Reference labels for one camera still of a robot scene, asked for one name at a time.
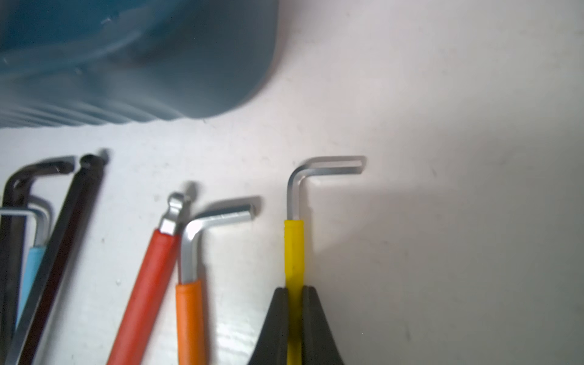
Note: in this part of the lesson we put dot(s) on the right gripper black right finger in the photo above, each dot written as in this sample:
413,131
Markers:
318,344

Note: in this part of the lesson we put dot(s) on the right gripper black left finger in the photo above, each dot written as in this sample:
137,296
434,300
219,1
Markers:
271,346

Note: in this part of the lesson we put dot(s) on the orange sleeved hex key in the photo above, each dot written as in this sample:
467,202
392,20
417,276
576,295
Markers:
190,298

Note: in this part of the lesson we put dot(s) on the yellow sleeved hex key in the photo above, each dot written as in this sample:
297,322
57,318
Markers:
294,237

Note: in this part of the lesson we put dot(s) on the red sleeved hex key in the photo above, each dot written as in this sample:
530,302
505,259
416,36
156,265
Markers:
150,285

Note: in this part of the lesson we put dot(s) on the light blue sleeved hex key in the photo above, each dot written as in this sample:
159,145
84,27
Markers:
34,254

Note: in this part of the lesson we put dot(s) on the long black hex key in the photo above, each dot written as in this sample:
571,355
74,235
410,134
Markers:
67,234

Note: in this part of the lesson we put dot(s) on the teal plastic storage box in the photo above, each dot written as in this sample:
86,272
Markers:
75,63

